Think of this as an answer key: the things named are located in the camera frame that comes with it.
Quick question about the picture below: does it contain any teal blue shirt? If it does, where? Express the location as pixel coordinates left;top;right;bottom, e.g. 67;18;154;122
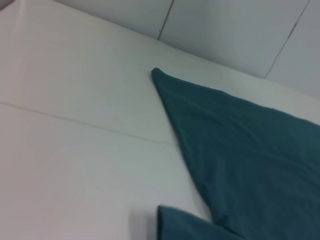
151;67;320;240

